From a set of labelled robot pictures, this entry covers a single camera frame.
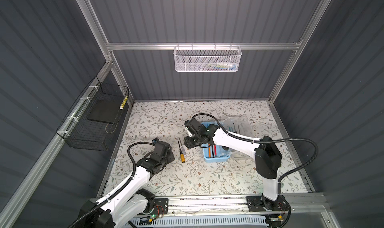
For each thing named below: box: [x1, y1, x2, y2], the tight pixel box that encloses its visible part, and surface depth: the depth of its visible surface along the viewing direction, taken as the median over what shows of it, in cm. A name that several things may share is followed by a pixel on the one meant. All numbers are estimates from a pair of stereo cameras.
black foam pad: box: [87, 99, 121, 124], surface depth 78 cm
